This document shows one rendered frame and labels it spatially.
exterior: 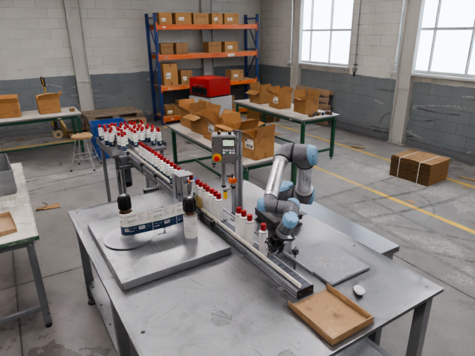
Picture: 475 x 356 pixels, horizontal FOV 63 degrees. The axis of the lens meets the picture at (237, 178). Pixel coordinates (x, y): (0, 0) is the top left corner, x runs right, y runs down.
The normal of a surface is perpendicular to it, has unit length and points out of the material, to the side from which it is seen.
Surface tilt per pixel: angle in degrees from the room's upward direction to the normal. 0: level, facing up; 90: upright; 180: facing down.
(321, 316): 0
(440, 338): 0
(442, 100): 90
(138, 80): 90
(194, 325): 0
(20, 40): 90
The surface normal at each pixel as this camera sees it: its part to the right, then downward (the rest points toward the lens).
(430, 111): -0.86, 0.19
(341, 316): -0.01, -0.93
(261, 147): 0.61, 0.28
